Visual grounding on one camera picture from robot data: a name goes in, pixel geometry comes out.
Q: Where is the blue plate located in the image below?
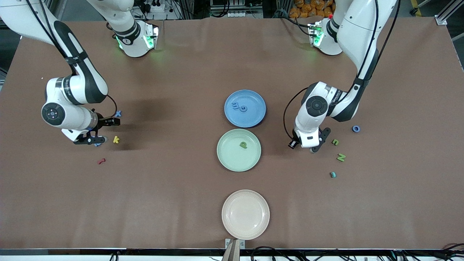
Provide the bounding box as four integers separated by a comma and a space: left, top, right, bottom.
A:
224, 90, 267, 128

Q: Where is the green plate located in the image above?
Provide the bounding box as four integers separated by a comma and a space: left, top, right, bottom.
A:
216, 129, 262, 172

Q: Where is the beige plate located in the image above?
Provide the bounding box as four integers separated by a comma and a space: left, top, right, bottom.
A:
221, 190, 270, 240

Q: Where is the brown paper table cover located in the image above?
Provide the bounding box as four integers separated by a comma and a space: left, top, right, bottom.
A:
0, 16, 464, 250

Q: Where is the white power strip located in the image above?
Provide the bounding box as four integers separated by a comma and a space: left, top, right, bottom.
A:
143, 0, 171, 13

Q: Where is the orange fruit pile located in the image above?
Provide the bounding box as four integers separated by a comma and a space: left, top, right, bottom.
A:
289, 0, 334, 18

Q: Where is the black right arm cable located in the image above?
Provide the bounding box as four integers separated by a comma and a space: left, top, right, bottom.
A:
25, 0, 118, 120

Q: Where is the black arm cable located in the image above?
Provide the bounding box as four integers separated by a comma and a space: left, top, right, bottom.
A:
25, 0, 118, 120
283, 0, 401, 144

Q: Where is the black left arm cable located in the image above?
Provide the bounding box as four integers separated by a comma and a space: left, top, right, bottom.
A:
283, 0, 401, 144

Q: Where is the black floor cable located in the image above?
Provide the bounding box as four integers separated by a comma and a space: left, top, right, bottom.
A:
250, 246, 301, 261
440, 242, 464, 260

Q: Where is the aluminium table edge rail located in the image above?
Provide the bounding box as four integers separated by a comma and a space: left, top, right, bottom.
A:
0, 248, 464, 261

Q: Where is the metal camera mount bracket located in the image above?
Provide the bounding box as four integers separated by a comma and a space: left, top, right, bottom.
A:
225, 238, 246, 261

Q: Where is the aluminium frame post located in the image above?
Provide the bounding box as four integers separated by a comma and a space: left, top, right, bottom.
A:
435, 0, 464, 26

